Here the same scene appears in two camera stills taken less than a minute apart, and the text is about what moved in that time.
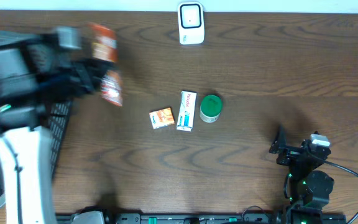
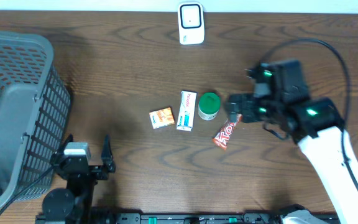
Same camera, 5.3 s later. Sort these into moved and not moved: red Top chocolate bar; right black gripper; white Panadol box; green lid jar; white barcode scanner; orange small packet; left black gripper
Moved: right black gripper; red Top chocolate bar; green lid jar; left black gripper
Not moved: orange small packet; white Panadol box; white barcode scanner
